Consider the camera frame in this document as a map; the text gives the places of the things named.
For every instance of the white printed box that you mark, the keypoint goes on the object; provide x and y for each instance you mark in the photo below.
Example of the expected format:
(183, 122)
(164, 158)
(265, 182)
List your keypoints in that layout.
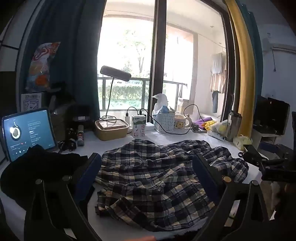
(31, 103)

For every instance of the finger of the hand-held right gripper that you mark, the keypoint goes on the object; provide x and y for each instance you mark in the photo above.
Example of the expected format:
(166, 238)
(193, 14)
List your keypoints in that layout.
(268, 146)
(254, 154)

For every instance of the black cloth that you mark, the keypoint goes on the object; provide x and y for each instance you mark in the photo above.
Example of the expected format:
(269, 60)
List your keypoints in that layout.
(34, 162)

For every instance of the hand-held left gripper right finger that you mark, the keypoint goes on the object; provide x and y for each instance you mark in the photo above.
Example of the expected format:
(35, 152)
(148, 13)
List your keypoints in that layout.
(204, 177)

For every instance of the small glass tray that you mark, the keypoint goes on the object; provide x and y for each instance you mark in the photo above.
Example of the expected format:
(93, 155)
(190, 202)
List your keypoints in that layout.
(202, 131)

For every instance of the white air conditioner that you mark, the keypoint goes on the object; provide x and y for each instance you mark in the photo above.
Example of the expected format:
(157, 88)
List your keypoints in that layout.
(284, 47)

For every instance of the white shelf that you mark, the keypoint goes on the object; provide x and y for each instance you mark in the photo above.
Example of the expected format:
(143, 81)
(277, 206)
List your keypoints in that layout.
(256, 139)

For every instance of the blue pouch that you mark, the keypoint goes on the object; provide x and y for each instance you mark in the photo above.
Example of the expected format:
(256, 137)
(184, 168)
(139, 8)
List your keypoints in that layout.
(164, 109)

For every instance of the tablet with lit screen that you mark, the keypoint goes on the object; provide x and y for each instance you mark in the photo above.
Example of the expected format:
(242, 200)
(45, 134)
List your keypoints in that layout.
(30, 129)

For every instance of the white perforated basket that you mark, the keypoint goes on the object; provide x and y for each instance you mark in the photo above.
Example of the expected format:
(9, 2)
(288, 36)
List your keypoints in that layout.
(164, 122)

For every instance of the purple cloth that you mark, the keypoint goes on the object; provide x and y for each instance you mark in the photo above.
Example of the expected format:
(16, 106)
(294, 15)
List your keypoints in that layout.
(201, 121)

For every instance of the pale hanging shirt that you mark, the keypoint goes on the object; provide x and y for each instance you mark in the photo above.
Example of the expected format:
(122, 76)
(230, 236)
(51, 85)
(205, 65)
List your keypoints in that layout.
(218, 63)

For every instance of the green white milk carton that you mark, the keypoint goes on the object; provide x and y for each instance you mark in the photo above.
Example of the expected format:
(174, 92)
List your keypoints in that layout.
(138, 127)

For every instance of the white plastic pack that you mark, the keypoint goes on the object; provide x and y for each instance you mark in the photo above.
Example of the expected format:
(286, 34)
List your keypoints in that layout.
(219, 131)

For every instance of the beige hanging garment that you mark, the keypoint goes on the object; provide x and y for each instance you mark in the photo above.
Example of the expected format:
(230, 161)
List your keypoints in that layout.
(217, 82)

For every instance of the gooseneck desk lamp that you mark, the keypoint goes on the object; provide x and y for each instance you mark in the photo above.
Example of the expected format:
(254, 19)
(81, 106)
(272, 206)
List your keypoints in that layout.
(115, 73)

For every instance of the balcony railing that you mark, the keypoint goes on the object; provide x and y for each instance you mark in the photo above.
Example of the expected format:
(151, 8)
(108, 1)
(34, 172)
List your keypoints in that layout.
(145, 92)

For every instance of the white charger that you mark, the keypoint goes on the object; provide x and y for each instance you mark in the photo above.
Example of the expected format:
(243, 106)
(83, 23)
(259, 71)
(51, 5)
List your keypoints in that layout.
(127, 118)

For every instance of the colourful snack bag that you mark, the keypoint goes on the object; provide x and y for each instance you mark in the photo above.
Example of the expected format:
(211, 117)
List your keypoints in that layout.
(41, 67)

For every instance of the black monitor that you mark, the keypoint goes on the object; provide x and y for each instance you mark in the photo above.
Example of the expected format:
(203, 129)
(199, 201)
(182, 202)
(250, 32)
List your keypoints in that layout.
(277, 115)

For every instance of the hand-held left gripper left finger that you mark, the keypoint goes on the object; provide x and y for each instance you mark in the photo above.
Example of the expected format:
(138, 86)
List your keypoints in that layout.
(89, 173)

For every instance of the dark hanging pants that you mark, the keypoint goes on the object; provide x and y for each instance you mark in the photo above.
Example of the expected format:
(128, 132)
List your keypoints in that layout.
(215, 102)

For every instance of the plaid pants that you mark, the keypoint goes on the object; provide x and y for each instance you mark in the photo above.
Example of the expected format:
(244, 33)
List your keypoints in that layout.
(150, 180)

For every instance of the white plastic bag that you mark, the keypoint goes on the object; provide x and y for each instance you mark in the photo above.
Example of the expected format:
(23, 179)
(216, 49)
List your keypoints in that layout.
(160, 99)

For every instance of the cream mug with bear print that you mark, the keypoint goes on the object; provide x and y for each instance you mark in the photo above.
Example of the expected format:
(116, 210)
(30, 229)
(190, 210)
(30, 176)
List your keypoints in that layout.
(180, 125)

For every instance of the steel thermos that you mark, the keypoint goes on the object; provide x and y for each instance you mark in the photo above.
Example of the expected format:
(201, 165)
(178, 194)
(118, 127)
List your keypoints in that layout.
(232, 127)

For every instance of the blue curtain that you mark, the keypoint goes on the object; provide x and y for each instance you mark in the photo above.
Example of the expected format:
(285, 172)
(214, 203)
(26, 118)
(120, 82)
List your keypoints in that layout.
(76, 46)
(256, 46)

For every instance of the beige lunch box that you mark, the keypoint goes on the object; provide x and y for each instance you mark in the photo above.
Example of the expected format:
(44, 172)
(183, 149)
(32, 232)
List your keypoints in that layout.
(111, 132)

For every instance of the black round case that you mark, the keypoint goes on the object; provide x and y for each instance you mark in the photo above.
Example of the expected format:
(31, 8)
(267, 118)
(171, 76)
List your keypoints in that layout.
(81, 114)

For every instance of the brown storage box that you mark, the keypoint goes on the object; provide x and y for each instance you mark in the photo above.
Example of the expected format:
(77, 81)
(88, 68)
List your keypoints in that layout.
(60, 115)

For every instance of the white power strip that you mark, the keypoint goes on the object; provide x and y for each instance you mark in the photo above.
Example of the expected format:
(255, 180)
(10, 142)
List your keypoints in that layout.
(149, 126)

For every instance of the black charger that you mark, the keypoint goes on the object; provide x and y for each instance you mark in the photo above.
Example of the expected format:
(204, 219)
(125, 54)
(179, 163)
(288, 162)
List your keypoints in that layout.
(142, 112)

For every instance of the yellow curtain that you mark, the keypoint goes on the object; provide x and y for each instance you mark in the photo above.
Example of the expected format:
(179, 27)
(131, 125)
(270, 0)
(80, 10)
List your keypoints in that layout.
(242, 69)

